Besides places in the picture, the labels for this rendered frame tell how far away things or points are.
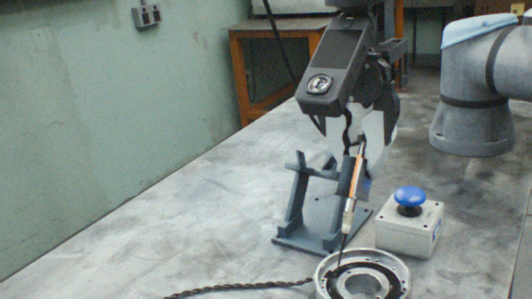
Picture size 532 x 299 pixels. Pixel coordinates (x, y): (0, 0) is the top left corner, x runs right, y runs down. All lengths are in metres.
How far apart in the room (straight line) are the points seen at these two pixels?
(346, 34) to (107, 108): 1.86
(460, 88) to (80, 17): 1.67
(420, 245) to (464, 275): 0.06
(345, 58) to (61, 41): 1.76
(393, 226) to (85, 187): 1.79
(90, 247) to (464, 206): 0.56
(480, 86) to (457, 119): 0.07
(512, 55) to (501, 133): 0.16
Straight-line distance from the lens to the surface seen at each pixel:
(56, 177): 2.15
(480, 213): 0.73
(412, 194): 0.62
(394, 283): 0.54
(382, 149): 0.52
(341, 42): 0.48
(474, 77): 0.85
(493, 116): 0.89
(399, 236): 0.62
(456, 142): 0.89
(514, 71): 0.80
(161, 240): 0.72
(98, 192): 2.29
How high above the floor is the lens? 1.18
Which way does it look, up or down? 24 degrees down
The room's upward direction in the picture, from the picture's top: 7 degrees counter-clockwise
